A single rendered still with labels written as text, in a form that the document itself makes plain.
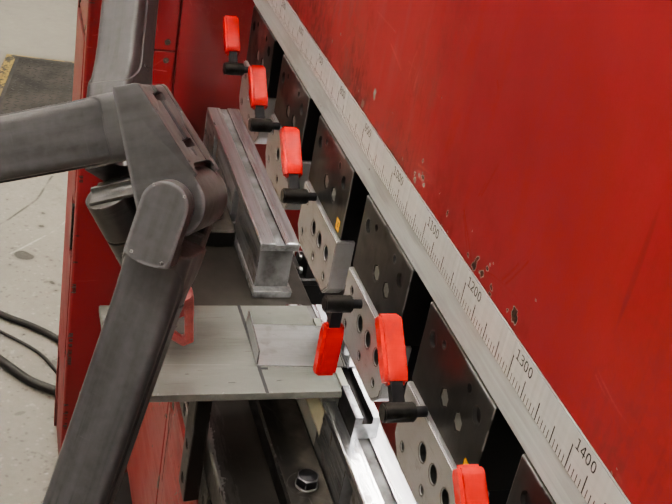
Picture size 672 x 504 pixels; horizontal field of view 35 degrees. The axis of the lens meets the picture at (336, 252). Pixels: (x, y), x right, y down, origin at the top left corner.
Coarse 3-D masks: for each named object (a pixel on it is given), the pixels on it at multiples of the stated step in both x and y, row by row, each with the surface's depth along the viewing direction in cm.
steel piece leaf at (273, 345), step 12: (252, 324) 130; (264, 324) 134; (252, 336) 129; (264, 336) 132; (276, 336) 132; (288, 336) 132; (300, 336) 133; (312, 336) 133; (252, 348) 129; (264, 348) 129; (276, 348) 130; (288, 348) 130; (300, 348) 131; (312, 348) 131; (264, 360) 127; (276, 360) 128; (288, 360) 128; (300, 360) 128; (312, 360) 129
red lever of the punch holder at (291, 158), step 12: (288, 132) 128; (288, 144) 127; (300, 144) 128; (288, 156) 127; (300, 156) 128; (288, 168) 127; (300, 168) 127; (288, 180) 127; (288, 192) 125; (300, 192) 126; (312, 192) 127
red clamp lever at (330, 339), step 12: (324, 300) 109; (336, 300) 109; (348, 300) 110; (360, 300) 111; (336, 312) 110; (348, 312) 110; (324, 324) 111; (336, 324) 111; (324, 336) 111; (336, 336) 111; (324, 348) 112; (336, 348) 112; (324, 360) 112; (336, 360) 113; (324, 372) 113
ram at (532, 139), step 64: (256, 0) 159; (320, 0) 128; (384, 0) 107; (448, 0) 92; (512, 0) 81; (576, 0) 72; (640, 0) 65; (384, 64) 107; (448, 64) 92; (512, 64) 81; (576, 64) 72; (640, 64) 65; (384, 128) 107; (448, 128) 92; (512, 128) 81; (576, 128) 72; (640, 128) 65; (384, 192) 106; (448, 192) 92; (512, 192) 80; (576, 192) 72; (640, 192) 65; (512, 256) 80; (576, 256) 71; (640, 256) 64; (448, 320) 91; (512, 320) 80; (576, 320) 71; (640, 320) 64; (576, 384) 71; (640, 384) 64; (640, 448) 64
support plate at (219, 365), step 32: (224, 320) 133; (256, 320) 135; (288, 320) 136; (192, 352) 126; (224, 352) 128; (160, 384) 120; (192, 384) 121; (224, 384) 122; (256, 384) 123; (288, 384) 124; (320, 384) 125
